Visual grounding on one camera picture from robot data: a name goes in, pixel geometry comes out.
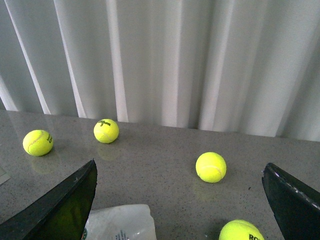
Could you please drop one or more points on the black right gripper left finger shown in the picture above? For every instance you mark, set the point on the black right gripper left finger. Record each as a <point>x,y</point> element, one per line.
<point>60,214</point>

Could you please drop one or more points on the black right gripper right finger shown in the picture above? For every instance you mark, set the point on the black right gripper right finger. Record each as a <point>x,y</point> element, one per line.
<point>295,205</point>

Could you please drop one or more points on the clear Wilson tennis ball can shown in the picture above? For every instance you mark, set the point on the clear Wilson tennis ball can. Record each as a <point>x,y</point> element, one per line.
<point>124,222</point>

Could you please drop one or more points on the yellow Roland Garros tennis ball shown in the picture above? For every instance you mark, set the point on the yellow Roland Garros tennis ball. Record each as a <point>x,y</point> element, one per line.
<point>239,229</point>

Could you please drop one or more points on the plain yellow tennis ball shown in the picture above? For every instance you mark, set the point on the plain yellow tennis ball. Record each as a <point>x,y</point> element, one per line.
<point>38,142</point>

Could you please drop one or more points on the yellow tennis ball right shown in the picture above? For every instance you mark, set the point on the yellow tennis ball right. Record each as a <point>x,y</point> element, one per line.
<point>211,167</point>

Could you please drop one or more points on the Wilson 3 ball near curtain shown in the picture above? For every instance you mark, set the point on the Wilson 3 ball near curtain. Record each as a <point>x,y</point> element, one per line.
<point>106,131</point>

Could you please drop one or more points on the white pleated curtain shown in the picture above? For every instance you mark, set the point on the white pleated curtain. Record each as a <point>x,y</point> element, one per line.
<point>247,66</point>

